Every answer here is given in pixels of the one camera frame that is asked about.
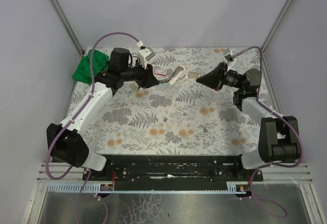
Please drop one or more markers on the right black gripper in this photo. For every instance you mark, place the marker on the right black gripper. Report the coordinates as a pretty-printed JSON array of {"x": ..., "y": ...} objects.
[{"x": 221, "y": 75}]

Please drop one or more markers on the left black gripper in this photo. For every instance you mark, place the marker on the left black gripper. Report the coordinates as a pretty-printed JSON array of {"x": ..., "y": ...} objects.
[{"x": 144, "y": 75}]

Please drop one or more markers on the olive green stapler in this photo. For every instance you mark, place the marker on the olive green stapler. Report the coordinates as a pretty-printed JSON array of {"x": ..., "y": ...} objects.
[{"x": 136, "y": 89}]

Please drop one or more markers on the staple strip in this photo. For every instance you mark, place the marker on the staple strip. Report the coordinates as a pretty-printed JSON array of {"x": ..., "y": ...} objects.
[{"x": 194, "y": 75}]

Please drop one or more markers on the light blue stapler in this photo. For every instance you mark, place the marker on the light blue stapler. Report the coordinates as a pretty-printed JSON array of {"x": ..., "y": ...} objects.
[{"x": 178, "y": 72}]

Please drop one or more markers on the small white stapler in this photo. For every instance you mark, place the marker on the small white stapler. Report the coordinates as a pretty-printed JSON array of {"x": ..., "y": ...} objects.
[{"x": 183, "y": 78}]

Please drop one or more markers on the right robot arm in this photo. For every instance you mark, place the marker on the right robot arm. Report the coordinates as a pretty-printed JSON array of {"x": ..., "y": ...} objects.
[{"x": 279, "y": 141}]

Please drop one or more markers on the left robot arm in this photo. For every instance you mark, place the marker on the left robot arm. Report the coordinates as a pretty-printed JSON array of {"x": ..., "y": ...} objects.
[{"x": 65, "y": 140}]

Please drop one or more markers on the red staple box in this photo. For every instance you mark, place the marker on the red staple box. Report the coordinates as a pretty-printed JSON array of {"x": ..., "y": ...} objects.
[{"x": 161, "y": 72}]

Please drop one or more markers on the floral table mat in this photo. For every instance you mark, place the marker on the floral table mat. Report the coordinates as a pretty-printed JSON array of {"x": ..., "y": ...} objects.
[{"x": 132, "y": 123}]

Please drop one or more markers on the green cloth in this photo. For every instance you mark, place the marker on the green cloth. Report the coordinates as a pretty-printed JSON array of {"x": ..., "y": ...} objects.
[{"x": 99, "y": 62}]

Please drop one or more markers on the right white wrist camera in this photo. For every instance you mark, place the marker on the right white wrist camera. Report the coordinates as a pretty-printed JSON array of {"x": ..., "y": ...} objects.
[{"x": 228, "y": 55}]

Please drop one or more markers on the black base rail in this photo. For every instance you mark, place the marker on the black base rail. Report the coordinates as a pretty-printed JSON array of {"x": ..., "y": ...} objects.
[{"x": 165, "y": 174}]

